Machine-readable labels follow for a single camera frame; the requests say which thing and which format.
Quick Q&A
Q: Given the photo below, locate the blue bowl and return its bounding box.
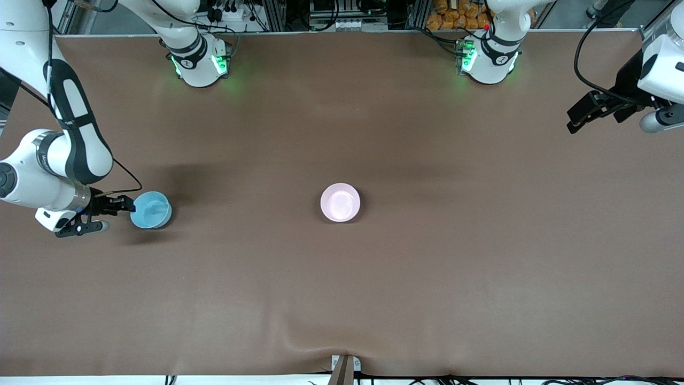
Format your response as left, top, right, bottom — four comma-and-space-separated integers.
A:
130, 191, 173, 229

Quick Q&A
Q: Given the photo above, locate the orange snack bags pile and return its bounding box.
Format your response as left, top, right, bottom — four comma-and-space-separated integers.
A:
426, 0, 492, 31

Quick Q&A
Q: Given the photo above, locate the metal table edge bracket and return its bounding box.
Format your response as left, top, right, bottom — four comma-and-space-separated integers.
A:
330, 354, 362, 385

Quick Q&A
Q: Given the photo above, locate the white power strip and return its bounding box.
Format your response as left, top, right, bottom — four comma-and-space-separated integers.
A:
211, 5, 241, 23

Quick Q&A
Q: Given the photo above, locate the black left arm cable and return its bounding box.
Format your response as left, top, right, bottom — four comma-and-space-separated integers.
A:
573, 0, 650, 105

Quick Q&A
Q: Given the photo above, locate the brown table mat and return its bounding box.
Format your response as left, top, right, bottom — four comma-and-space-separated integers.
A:
0, 30, 684, 378

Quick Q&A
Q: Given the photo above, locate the aluminium frame profile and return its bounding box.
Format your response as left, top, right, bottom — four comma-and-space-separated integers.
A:
407, 0, 428, 30
262, 0, 286, 32

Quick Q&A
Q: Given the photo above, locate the white multi-socket strip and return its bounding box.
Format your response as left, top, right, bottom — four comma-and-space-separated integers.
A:
315, 19, 388, 32

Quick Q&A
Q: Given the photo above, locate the pink bowl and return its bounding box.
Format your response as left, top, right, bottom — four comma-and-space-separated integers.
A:
320, 183, 361, 223

